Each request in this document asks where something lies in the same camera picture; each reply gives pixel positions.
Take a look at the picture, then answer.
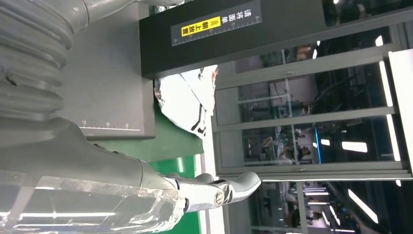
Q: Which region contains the bright green conveyor belt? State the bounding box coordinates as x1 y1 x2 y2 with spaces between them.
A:
150 156 202 234

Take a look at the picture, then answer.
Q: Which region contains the black inbound scanner machine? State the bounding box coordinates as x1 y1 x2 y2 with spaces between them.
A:
56 0 327 141

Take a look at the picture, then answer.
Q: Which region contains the white parcel bag black lettering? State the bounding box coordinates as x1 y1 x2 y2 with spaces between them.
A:
153 64 219 140

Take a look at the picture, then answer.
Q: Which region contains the yellow and grey ruler label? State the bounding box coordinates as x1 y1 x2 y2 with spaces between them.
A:
170 0 263 47

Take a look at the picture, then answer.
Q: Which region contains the white board panel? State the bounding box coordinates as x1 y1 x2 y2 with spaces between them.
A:
388 48 413 169

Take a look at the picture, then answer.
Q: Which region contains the pale conveyor side rail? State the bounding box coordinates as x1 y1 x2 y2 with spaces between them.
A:
193 129 228 234

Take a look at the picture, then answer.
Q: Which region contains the grey window frame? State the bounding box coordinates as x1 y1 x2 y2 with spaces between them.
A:
211 6 413 234

